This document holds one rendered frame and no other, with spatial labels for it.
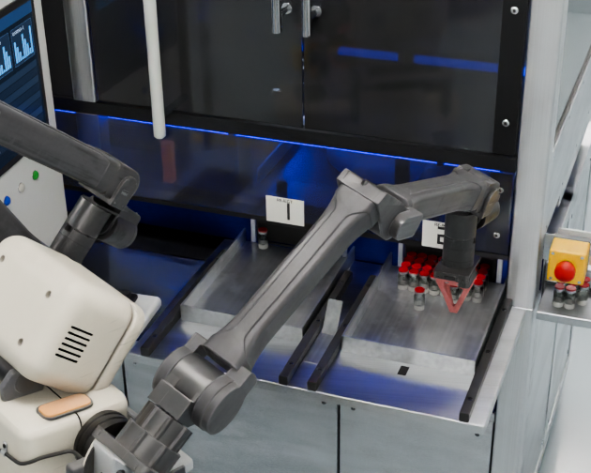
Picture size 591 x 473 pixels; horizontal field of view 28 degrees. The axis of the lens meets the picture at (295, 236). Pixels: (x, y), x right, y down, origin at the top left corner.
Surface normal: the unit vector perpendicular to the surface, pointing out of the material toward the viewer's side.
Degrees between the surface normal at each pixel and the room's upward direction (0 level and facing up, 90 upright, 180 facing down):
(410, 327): 0
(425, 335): 0
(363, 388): 0
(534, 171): 90
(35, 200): 90
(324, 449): 90
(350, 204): 33
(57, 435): 90
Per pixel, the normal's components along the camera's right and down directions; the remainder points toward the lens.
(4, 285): -0.57, -0.35
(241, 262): -0.01, -0.87
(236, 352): -0.14, -0.47
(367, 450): -0.34, 0.46
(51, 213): 0.96, 0.13
